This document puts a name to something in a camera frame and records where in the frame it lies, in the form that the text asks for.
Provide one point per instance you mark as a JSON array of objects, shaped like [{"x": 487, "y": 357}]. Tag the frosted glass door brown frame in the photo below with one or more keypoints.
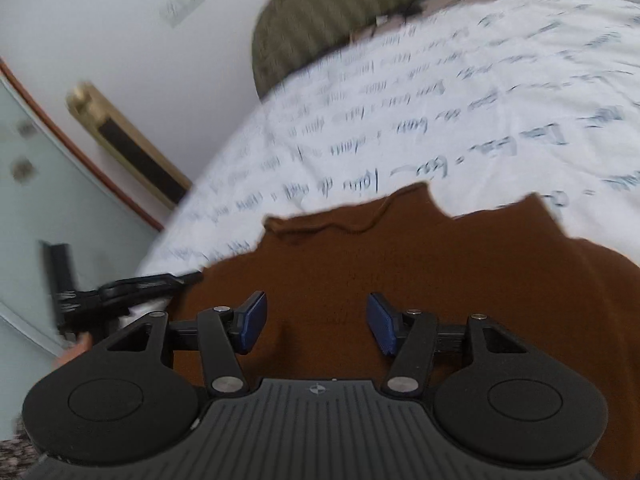
[{"x": 30, "y": 235}]

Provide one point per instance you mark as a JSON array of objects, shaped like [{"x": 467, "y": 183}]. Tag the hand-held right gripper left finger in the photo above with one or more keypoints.
[{"x": 251, "y": 320}]

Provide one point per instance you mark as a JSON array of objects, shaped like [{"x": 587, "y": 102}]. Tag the gold tower fan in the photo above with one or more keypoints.
[{"x": 125, "y": 147}]

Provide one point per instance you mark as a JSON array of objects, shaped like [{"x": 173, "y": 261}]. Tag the person's left hand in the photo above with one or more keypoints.
[{"x": 72, "y": 352}]

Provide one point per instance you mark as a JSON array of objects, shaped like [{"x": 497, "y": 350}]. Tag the beige quilted headboard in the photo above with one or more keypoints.
[{"x": 325, "y": 25}]

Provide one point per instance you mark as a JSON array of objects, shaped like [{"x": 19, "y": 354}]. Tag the white script-print bed sheet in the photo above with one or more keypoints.
[{"x": 450, "y": 110}]

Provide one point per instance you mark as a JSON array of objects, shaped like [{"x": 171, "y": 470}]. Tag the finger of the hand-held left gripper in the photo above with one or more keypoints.
[{"x": 150, "y": 285}]

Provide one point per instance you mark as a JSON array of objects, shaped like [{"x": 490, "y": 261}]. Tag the brown sweater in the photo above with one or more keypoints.
[{"x": 500, "y": 270}]

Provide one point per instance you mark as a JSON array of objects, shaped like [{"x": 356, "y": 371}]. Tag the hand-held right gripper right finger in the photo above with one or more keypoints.
[{"x": 382, "y": 322}]

